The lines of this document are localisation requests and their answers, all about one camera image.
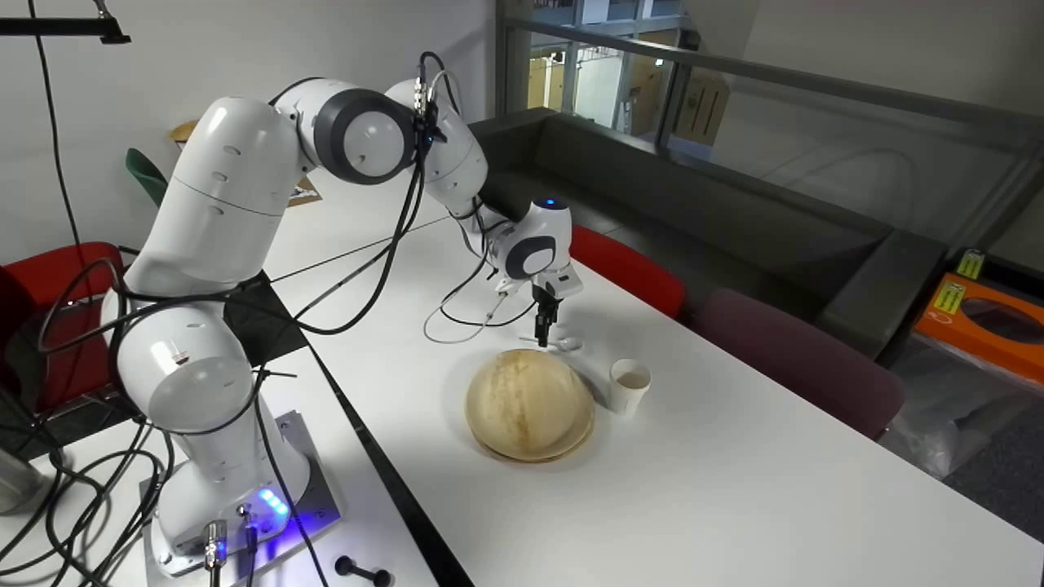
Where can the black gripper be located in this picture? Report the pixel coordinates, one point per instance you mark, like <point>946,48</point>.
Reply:
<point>543,291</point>

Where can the white plastic spoon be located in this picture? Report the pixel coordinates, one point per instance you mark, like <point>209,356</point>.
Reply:
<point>566,339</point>

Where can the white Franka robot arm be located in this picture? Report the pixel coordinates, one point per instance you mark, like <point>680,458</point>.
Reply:
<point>217,185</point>

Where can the round beige bowl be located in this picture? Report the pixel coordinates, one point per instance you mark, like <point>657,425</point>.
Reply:
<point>529,405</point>

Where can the red fabric chair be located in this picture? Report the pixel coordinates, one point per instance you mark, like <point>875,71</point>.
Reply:
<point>632,268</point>
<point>51,314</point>

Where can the white paper cup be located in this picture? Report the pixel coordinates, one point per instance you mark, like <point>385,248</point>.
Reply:
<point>628,386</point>

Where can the grey sofa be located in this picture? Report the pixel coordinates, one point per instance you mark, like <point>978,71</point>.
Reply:
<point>705,206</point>

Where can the maroon chair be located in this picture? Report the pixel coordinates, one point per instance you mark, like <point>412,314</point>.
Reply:
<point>801,361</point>

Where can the yellow sign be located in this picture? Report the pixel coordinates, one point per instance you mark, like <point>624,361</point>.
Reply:
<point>704,105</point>

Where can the brown printed paper sheet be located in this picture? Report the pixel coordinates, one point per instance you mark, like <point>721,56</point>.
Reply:
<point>306,193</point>

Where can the black dumbbell-shaped knob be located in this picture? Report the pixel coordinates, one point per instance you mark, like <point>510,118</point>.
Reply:
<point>363,568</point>

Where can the metal glass railing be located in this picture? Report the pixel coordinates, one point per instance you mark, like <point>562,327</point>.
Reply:
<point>827,81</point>

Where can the green object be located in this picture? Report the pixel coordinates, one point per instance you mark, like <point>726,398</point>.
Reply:
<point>146,173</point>

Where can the orange box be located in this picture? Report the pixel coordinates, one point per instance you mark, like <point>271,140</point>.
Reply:
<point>984,319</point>

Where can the black overhead bar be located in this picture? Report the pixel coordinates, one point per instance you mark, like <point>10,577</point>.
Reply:
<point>60,29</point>

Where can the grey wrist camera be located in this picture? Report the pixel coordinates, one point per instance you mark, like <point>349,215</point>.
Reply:
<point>568,285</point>

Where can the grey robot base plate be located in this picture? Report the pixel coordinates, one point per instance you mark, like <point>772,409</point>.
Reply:
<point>295,476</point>

